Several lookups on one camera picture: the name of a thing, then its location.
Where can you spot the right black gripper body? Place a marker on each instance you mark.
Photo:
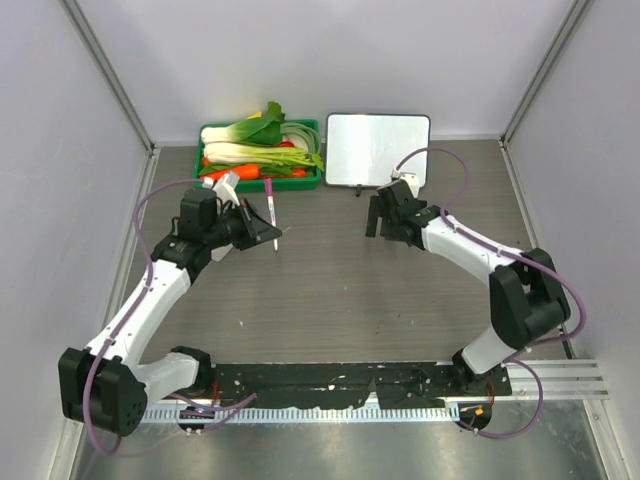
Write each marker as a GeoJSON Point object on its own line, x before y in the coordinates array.
{"type": "Point", "coordinates": [389, 224]}

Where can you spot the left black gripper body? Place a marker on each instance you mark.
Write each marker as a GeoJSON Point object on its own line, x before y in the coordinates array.
{"type": "Point", "coordinates": [231, 227]}

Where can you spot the pink white marker pen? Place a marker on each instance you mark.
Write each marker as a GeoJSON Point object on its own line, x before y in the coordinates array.
{"type": "Point", "coordinates": [270, 200]}

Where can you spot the small whiteboard with black frame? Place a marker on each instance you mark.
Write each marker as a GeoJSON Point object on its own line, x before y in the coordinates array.
{"type": "Point", "coordinates": [364, 150]}

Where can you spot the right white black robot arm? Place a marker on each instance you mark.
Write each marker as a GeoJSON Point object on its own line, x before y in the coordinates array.
{"type": "Point", "coordinates": [526, 298]}

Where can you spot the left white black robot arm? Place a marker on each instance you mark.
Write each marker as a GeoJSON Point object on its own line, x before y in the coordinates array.
{"type": "Point", "coordinates": [104, 385]}

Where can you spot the large orange carrot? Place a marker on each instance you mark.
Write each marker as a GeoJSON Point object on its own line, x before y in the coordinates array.
{"type": "Point", "coordinates": [245, 172]}

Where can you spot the green plastic tray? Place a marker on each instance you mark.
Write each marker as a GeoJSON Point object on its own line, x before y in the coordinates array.
{"type": "Point", "coordinates": [309, 182]}

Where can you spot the lower bok choy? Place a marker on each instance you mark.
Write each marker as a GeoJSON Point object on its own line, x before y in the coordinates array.
{"type": "Point", "coordinates": [235, 154]}

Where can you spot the bok choy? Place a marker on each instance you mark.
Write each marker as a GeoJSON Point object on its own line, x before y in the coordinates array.
{"type": "Point", "coordinates": [235, 154]}
{"type": "Point", "coordinates": [264, 129]}

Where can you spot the green long beans bundle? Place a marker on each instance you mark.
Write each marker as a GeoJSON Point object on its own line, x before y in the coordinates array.
{"type": "Point", "coordinates": [302, 136]}

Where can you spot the upper bok choy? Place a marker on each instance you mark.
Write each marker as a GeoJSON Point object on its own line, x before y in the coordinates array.
{"type": "Point", "coordinates": [264, 129]}

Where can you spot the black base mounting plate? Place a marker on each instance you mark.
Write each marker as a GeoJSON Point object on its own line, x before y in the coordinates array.
{"type": "Point", "coordinates": [340, 386]}

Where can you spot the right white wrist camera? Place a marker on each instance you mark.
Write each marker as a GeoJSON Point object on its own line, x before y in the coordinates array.
{"type": "Point", "coordinates": [411, 179]}

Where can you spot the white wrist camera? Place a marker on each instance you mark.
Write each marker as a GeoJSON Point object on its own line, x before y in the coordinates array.
{"type": "Point", "coordinates": [411, 179]}
{"type": "Point", "coordinates": [225, 188]}

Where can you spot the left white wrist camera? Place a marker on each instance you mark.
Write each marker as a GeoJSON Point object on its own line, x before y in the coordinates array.
{"type": "Point", "coordinates": [225, 188]}

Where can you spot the white slotted cable duct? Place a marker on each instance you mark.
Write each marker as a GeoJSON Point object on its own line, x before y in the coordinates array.
{"type": "Point", "coordinates": [173, 411]}

